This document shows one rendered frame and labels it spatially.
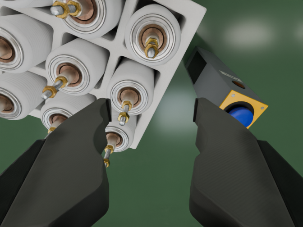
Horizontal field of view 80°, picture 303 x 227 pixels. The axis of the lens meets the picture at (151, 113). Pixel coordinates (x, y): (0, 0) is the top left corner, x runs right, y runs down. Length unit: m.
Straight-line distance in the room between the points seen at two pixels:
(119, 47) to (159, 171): 0.63
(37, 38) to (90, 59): 0.11
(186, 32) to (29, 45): 0.29
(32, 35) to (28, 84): 0.11
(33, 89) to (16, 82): 0.03
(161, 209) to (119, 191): 0.27
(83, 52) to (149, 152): 0.55
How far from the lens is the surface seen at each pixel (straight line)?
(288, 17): 0.68
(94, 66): 0.37
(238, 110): 0.31
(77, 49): 0.37
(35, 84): 0.49
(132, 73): 0.35
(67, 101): 0.43
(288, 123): 0.86
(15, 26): 0.41
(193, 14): 0.40
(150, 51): 0.23
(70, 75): 0.36
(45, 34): 0.46
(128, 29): 0.33
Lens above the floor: 0.57
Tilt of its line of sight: 58 degrees down
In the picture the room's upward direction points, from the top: 177 degrees counter-clockwise
